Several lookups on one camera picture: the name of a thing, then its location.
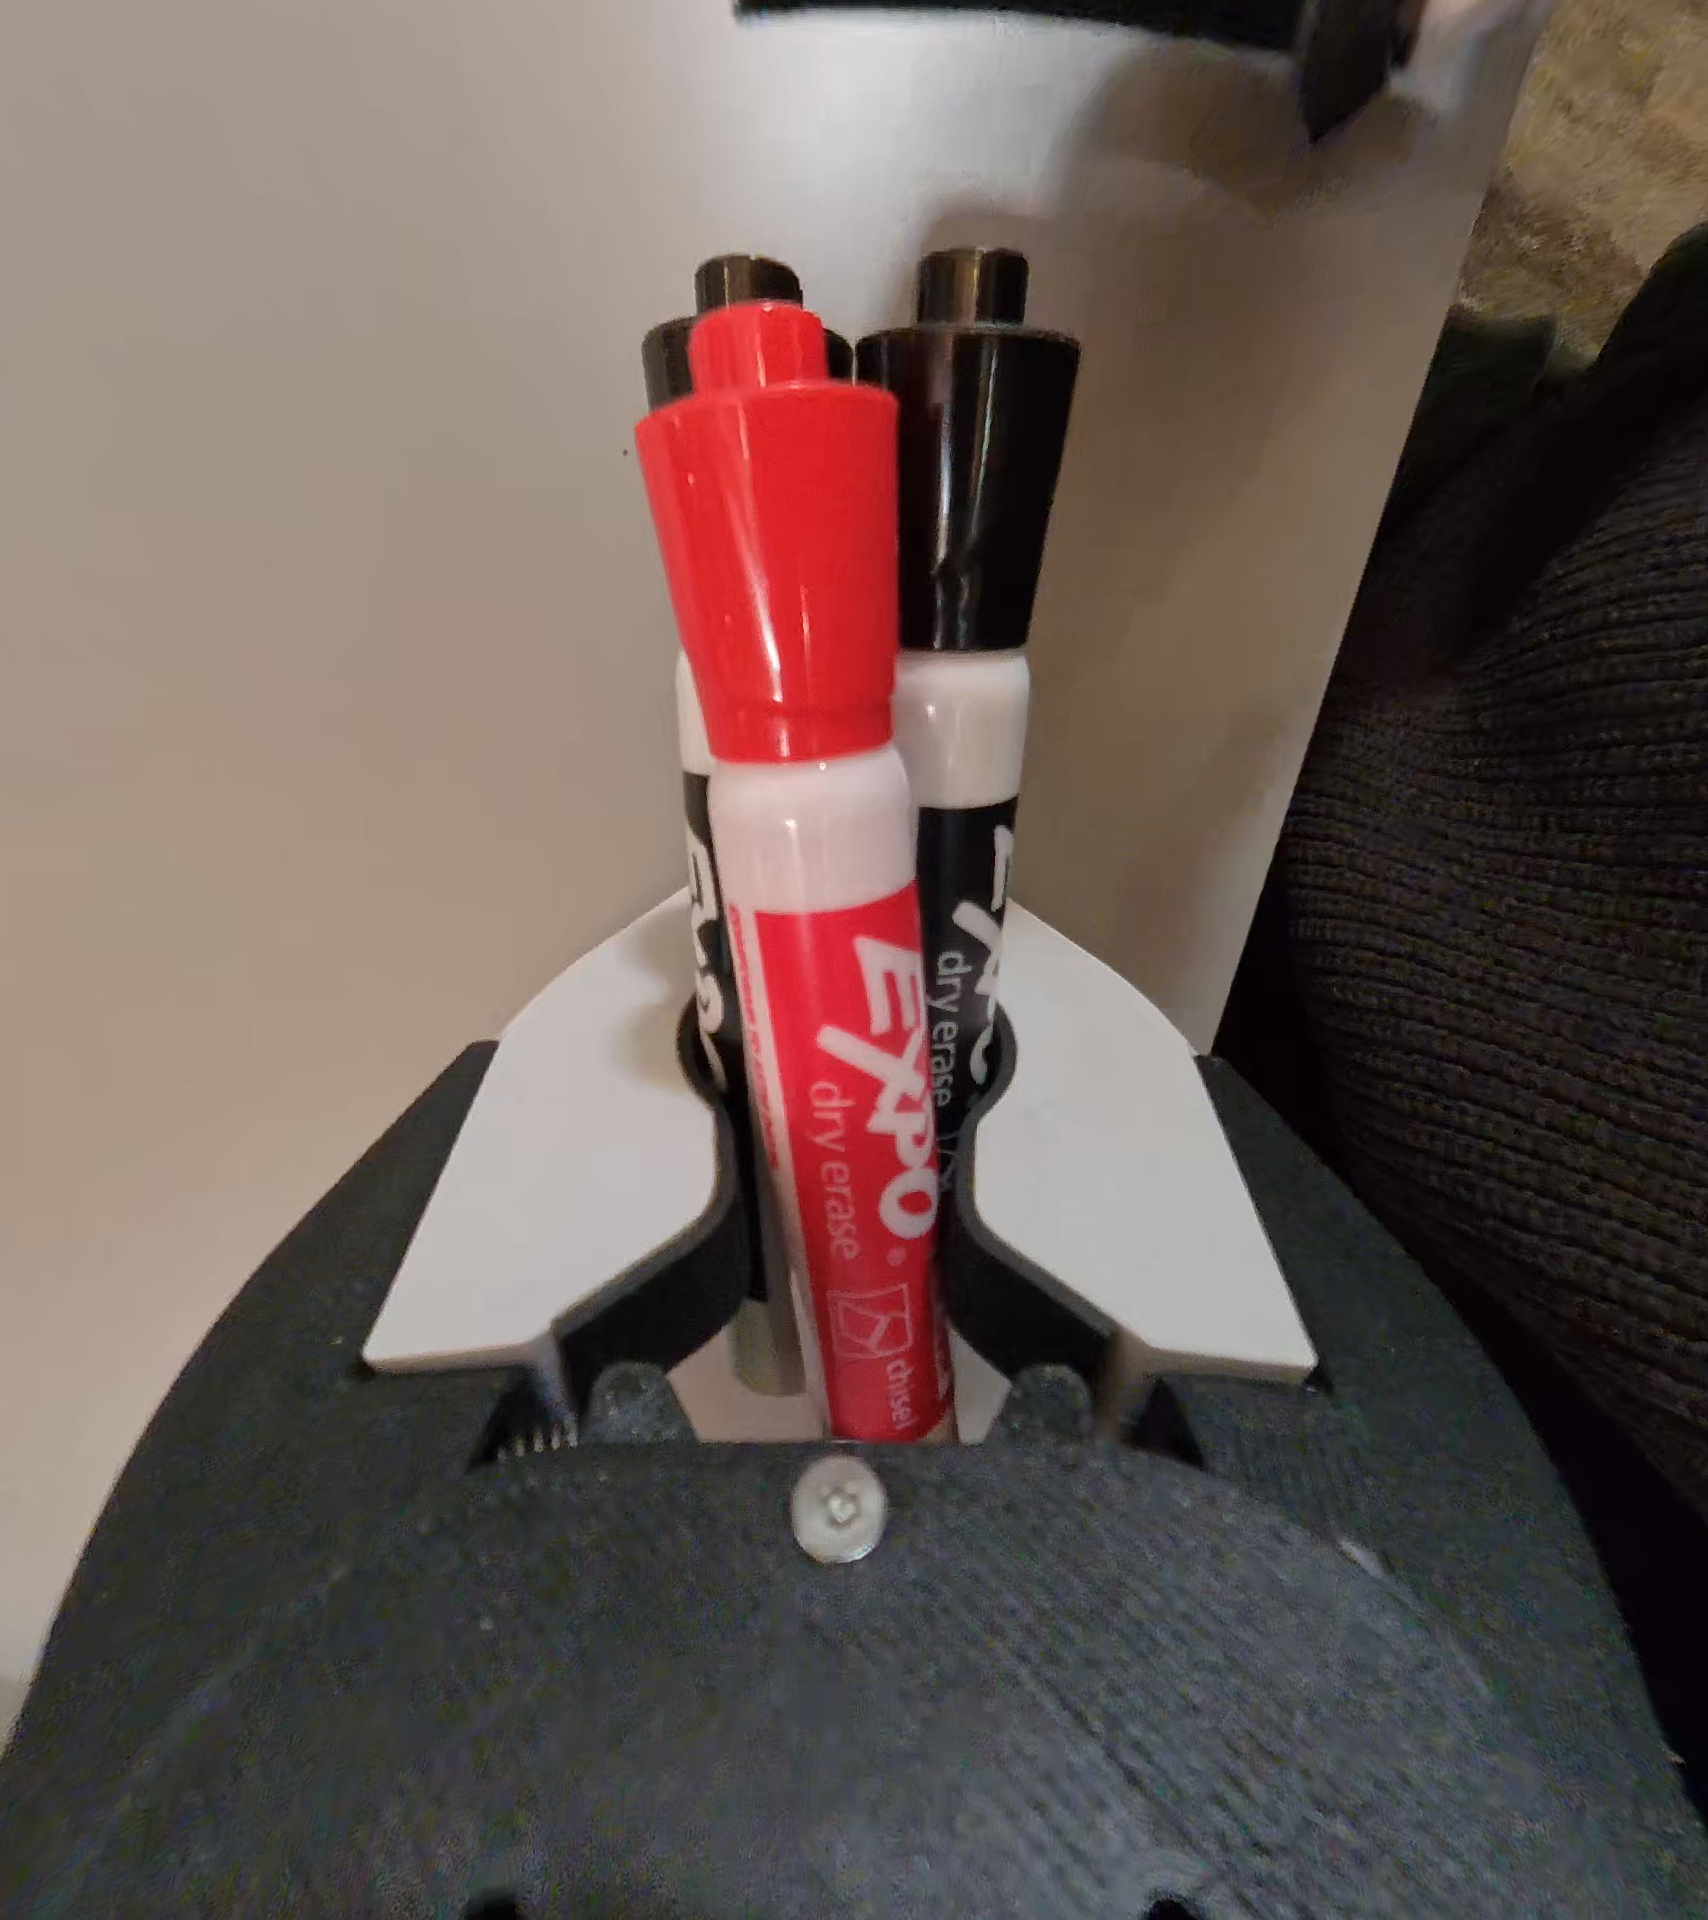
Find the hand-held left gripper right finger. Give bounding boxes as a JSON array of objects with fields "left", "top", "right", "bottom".
[{"left": 943, "top": 900, "right": 1315, "bottom": 1446}]

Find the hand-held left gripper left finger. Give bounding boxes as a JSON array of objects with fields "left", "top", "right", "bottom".
[{"left": 358, "top": 900, "right": 765, "bottom": 1412}]

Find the red dry erase marker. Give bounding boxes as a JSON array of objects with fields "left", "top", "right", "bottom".
[{"left": 632, "top": 300, "right": 963, "bottom": 1446}]

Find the black dry erase marker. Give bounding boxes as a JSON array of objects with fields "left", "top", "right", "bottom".
[
  {"left": 853, "top": 247, "right": 1085, "bottom": 1203},
  {"left": 638, "top": 255, "right": 860, "bottom": 1398}
]

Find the black hook-and-loop strap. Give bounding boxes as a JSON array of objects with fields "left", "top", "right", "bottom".
[{"left": 730, "top": 0, "right": 1429, "bottom": 148}]

